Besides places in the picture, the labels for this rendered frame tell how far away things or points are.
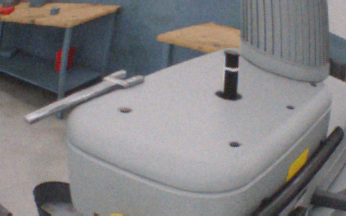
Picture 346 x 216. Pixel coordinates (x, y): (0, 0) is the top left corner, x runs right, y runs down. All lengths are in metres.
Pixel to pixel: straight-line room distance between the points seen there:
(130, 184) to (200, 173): 0.09
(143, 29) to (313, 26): 5.20
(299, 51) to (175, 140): 0.35
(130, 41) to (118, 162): 5.54
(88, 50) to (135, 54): 0.56
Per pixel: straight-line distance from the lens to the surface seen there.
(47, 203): 3.49
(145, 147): 0.83
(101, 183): 0.87
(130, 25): 6.35
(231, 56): 0.98
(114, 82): 0.99
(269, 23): 1.12
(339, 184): 1.54
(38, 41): 7.26
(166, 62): 5.24
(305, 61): 1.13
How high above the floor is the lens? 2.21
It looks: 20 degrees down
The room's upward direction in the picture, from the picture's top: 5 degrees clockwise
